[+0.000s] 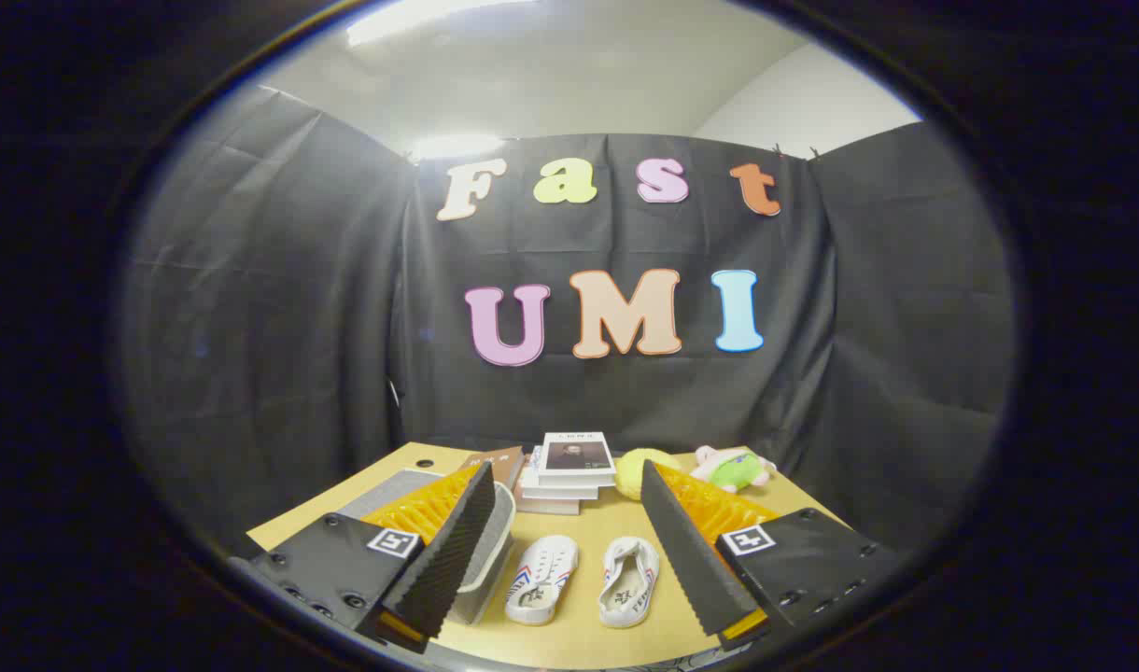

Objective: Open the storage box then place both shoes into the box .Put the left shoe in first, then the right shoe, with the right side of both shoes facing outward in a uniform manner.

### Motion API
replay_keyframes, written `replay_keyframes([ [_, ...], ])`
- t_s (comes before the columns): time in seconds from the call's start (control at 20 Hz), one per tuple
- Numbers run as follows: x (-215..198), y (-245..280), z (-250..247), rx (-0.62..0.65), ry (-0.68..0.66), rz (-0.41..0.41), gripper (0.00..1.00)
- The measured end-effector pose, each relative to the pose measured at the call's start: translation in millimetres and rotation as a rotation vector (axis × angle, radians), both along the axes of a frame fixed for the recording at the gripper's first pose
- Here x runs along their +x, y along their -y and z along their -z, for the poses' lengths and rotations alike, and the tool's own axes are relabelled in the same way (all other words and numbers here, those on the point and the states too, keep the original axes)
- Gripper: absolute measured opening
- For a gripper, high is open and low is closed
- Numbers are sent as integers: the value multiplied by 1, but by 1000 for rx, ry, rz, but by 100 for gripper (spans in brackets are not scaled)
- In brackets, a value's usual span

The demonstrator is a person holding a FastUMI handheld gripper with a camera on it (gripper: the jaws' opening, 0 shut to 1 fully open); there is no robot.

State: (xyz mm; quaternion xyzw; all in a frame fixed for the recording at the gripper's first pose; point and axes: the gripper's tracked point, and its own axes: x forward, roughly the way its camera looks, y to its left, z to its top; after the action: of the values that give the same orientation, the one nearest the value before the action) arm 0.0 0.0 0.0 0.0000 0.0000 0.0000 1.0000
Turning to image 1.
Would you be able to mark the black backdrop cloth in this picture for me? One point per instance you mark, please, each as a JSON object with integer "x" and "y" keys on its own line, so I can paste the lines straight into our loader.
{"x": 280, "y": 308}

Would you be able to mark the pink and green plush toy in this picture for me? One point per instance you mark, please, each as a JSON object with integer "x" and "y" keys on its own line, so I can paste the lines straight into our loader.
{"x": 733, "y": 469}

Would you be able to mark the white canvas shoe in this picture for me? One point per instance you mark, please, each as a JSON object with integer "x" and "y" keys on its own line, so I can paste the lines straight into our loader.
{"x": 628, "y": 580}
{"x": 541, "y": 579}

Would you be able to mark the white book with portrait cover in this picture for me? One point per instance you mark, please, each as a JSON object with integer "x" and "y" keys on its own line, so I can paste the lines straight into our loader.
{"x": 577, "y": 457}

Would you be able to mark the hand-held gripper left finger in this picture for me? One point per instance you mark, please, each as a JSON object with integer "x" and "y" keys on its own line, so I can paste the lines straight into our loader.
{"x": 443, "y": 560}

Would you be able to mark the ceiling light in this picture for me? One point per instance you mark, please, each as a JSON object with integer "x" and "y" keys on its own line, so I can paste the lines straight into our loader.
{"x": 420, "y": 19}

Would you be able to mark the brown book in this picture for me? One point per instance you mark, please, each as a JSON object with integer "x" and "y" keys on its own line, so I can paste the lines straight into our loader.
{"x": 504, "y": 462}

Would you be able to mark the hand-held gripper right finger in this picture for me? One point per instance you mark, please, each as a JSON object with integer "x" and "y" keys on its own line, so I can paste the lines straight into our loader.
{"x": 691, "y": 560}

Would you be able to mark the yellow plush toy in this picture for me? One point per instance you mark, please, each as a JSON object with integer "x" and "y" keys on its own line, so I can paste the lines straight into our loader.
{"x": 630, "y": 471}

